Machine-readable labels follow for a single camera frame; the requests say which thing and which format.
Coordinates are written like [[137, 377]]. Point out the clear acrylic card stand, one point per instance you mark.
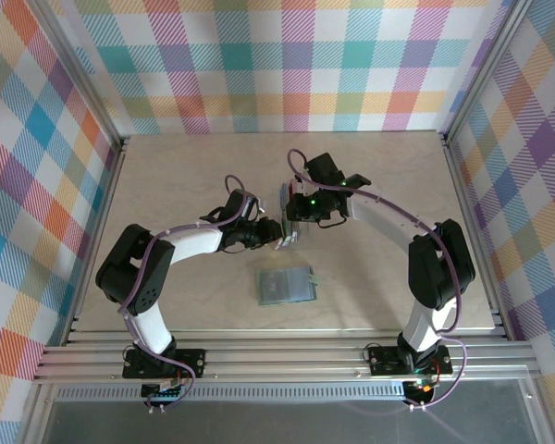
[[281, 213]]

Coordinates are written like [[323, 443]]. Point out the green card holder wallet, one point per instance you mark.
[[291, 284]]

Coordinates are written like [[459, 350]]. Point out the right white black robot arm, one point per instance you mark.
[[384, 213]]

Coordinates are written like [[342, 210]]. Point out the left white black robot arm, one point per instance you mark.
[[152, 328]]

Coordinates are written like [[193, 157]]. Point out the blue credit card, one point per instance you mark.
[[285, 196]]

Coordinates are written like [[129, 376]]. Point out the teal credit card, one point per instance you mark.
[[294, 231]]

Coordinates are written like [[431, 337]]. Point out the grey metal shelf plate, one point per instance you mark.
[[282, 423]]

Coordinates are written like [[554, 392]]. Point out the green terminal controller board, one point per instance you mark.
[[164, 393]]

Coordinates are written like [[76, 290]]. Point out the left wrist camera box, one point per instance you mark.
[[257, 205]]

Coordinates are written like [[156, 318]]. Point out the aluminium front rail beam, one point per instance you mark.
[[282, 356]]

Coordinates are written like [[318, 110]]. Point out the aluminium side rail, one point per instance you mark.
[[466, 208], [104, 208]]

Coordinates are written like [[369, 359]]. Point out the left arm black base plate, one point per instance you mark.
[[194, 363]]

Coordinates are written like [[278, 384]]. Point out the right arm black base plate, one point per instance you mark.
[[384, 363]]

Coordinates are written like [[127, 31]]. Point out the aluminium frame post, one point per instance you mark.
[[80, 69], [484, 69]]

